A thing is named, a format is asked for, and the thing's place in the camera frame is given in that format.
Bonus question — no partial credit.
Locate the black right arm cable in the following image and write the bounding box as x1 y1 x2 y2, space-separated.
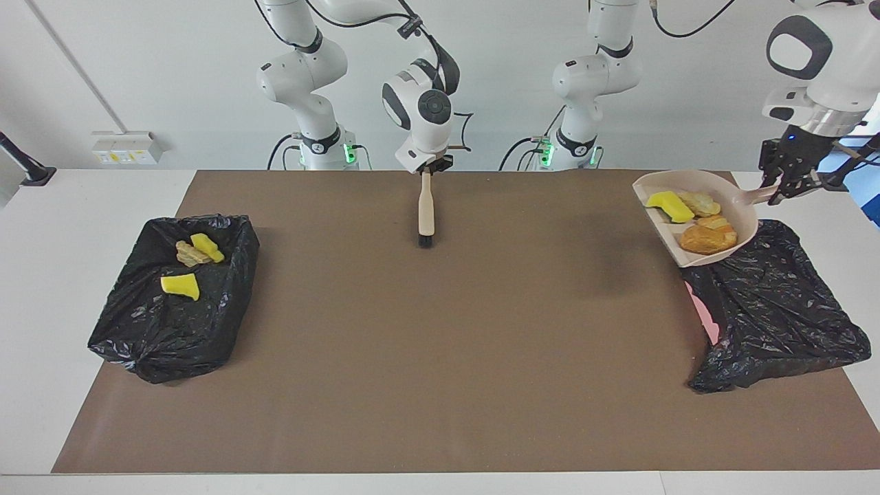
254 0 475 152

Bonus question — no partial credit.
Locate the white wall socket box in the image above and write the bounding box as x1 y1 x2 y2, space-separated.
91 131 164 166

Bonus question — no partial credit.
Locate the black left base cable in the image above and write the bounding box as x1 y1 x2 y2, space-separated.
499 137 548 171

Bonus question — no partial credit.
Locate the black bag bin pink inside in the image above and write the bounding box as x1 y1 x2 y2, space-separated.
681 219 872 394

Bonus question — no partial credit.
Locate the beige hand brush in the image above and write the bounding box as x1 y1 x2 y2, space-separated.
417 170 435 248

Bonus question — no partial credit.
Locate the black right base cable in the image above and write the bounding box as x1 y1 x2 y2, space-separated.
267 134 300 171

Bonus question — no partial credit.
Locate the grey wall conduit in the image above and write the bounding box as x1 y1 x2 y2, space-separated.
26 0 128 133

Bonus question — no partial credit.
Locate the black camera stand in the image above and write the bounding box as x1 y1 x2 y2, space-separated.
818 134 880 192
0 131 57 188

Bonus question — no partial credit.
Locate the jagged pale sponge scrap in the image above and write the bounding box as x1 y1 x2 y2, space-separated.
677 190 722 218

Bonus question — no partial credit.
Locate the black base cable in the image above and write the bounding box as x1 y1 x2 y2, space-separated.
267 134 300 171
499 137 548 171

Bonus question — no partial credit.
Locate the brown table mat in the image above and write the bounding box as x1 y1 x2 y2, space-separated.
52 169 880 474

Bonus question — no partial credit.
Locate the brown sponge chunk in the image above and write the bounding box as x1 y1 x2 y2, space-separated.
679 223 738 256

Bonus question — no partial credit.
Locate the wavy yellow green sponge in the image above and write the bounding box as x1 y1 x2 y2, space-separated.
160 273 201 302

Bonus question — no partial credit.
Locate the long pale sponge scrap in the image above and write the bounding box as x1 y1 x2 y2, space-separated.
175 240 212 268

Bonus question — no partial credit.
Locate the yellow green sponge block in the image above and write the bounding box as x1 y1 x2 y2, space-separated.
190 233 226 264

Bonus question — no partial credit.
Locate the yellow sponge piece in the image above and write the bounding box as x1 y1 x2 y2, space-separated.
645 190 695 225

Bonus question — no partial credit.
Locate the beige plastic dustpan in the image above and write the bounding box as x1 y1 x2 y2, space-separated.
632 170 781 268

